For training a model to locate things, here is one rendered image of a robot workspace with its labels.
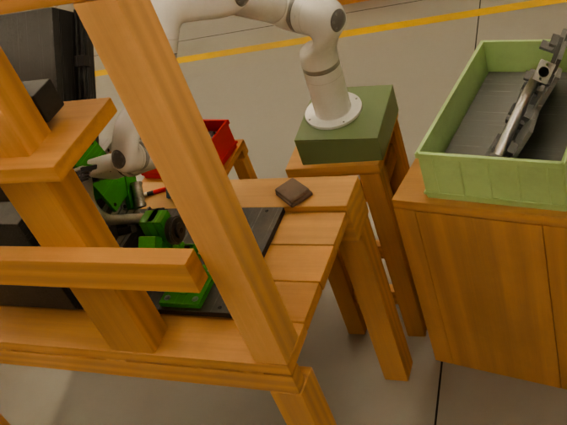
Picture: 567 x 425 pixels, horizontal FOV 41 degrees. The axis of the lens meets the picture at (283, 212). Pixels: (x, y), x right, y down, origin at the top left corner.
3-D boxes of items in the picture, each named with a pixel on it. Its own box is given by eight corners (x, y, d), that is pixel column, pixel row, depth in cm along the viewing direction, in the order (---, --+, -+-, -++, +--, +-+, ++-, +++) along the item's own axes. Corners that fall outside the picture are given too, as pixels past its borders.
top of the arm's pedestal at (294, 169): (312, 122, 273) (310, 113, 271) (398, 115, 260) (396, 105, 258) (288, 179, 252) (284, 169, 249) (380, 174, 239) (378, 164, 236)
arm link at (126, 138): (140, 54, 176) (129, 179, 185) (184, 53, 189) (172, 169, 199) (112, 47, 180) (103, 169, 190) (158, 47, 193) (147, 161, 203)
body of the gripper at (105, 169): (140, 150, 205) (113, 160, 212) (111, 145, 197) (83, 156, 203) (143, 176, 204) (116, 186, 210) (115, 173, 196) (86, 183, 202)
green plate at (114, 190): (115, 191, 232) (71, 139, 222) (133, 185, 227) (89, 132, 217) (97, 217, 224) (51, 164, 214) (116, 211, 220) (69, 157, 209)
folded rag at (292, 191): (275, 195, 231) (272, 188, 230) (296, 181, 233) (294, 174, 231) (292, 208, 224) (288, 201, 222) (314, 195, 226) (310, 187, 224)
